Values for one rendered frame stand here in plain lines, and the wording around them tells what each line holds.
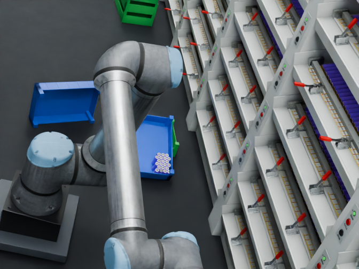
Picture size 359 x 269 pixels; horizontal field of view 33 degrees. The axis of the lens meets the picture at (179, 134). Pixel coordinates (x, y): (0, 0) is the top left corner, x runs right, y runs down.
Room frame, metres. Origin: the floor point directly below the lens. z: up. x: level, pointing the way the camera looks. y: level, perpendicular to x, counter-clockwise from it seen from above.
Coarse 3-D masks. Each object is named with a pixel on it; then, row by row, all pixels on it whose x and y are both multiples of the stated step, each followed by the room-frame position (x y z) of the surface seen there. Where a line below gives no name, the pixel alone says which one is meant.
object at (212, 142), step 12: (204, 108) 2.56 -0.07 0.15; (204, 120) 2.48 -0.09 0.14; (216, 120) 2.46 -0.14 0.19; (204, 132) 2.39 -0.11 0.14; (216, 132) 2.40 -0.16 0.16; (204, 144) 2.32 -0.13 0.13; (216, 144) 2.31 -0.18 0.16; (216, 156) 2.23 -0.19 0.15; (216, 168) 2.15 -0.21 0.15; (228, 168) 2.16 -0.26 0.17; (216, 180) 2.08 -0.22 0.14; (216, 192) 2.01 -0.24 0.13
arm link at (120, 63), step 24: (120, 48) 1.45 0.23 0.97; (96, 72) 1.38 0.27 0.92; (120, 72) 1.37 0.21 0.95; (120, 96) 1.32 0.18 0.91; (120, 120) 1.26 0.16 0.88; (120, 144) 1.20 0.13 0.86; (120, 168) 1.14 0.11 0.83; (120, 192) 1.09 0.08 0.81; (120, 216) 1.04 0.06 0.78; (144, 216) 1.08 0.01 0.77; (120, 240) 0.99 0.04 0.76; (144, 240) 1.01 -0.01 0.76; (120, 264) 0.94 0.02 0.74; (144, 264) 0.96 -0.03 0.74
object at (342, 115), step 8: (312, 64) 1.89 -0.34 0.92; (312, 72) 1.85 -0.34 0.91; (320, 72) 1.83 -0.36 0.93; (320, 80) 1.80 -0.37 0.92; (328, 88) 1.75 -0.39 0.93; (328, 96) 1.73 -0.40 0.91; (336, 96) 1.71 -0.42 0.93; (336, 104) 1.67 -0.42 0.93; (336, 112) 1.65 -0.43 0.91; (344, 112) 1.63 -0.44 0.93; (344, 120) 1.59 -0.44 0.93; (352, 128) 1.56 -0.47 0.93; (352, 136) 1.52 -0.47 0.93
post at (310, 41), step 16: (320, 0) 1.92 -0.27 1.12; (336, 0) 1.91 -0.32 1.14; (304, 16) 1.97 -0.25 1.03; (288, 48) 1.97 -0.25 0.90; (304, 48) 1.90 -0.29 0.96; (320, 48) 1.92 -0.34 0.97; (272, 80) 1.98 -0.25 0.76; (288, 80) 1.90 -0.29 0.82; (272, 96) 1.93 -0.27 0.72; (272, 128) 1.91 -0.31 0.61
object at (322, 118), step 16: (304, 64) 1.91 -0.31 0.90; (320, 64) 1.91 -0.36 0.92; (304, 80) 1.81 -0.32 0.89; (304, 96) 1.77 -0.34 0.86; (320, 96) 1.74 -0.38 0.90; (320, 112) 1.65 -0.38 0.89; (320, 128) 1.61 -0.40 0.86; (336, 128) 1.58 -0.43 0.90; (336, 160) 1.47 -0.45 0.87; (352, 160) 1.45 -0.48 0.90; (352, 176) 1.39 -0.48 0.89; (352, 192) 1.35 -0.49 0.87
